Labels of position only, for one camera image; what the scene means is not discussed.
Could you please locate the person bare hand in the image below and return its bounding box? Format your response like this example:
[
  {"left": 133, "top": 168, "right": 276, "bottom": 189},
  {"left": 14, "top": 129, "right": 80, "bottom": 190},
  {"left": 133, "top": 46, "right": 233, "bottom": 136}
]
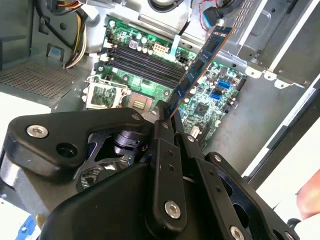
[{"left": 297, "top": 171, "right": 320, "bottom": 221}]

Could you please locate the blue RAM memory stick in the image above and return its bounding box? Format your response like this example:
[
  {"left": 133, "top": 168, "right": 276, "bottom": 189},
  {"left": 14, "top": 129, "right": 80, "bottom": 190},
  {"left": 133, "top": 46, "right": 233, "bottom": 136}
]
[{"left": 166, "top": 24, "right": 235, "bottom": 118}]

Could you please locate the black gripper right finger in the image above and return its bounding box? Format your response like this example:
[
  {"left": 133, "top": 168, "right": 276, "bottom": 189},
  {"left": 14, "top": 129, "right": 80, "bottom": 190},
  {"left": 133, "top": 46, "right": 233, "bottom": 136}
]
[{"left": 171, "top": 112, "right": 301, "bottom": 240}]

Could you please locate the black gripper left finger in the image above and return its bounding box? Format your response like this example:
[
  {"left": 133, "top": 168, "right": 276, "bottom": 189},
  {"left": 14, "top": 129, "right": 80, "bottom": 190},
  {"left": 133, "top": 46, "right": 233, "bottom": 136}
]
[{"left": 2, "top": 101, "right": 188, "bottom": 236}]

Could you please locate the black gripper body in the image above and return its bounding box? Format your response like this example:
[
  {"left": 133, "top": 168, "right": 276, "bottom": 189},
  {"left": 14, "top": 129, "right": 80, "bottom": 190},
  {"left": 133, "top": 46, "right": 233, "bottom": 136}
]
[{"left": 39, "top": 127, "right": 222, "bottom": 240}]

